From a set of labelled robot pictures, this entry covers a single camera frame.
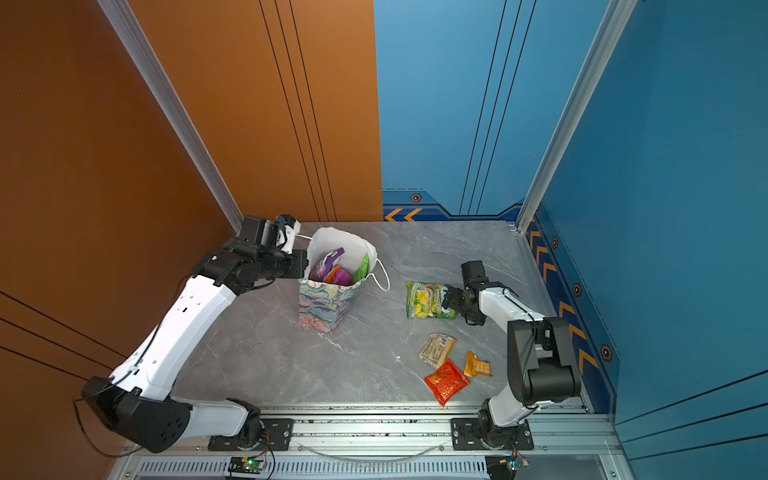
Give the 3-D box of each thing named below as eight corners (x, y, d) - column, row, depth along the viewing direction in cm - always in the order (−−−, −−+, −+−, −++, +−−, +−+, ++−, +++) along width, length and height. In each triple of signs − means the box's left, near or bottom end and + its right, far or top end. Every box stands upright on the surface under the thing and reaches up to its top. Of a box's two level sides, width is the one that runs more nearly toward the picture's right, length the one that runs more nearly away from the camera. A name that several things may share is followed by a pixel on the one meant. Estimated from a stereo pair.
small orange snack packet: (463, 376, 85) (465, 373, 83) (460, 354, 89) (462, 351, 87) (491, 376, 85) (493, 373, 83) (486, 354, 89) (488, 351, 87)
